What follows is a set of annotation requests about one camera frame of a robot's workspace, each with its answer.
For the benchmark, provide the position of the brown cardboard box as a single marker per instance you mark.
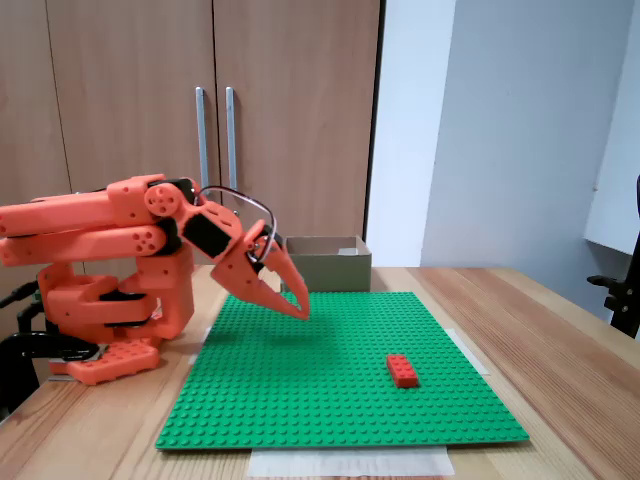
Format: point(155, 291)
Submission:
point(340, 270)

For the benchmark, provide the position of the green lego baseplate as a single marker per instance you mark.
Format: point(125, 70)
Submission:
point(310, 390)

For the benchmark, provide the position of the red lego block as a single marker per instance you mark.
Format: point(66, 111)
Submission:
point(402, 371)

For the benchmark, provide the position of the wide masking tape strip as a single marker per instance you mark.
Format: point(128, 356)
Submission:
point(350, 462)

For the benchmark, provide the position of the black table clamp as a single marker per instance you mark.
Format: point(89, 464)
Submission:
point(30, 345)

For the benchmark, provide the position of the wooden cupboard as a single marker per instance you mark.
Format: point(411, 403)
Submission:
point(125, 75)

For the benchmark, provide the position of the black stand clamp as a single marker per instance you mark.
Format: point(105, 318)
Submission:
point(622, 300)

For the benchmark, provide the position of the white panel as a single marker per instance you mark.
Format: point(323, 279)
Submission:
point(615, 200)

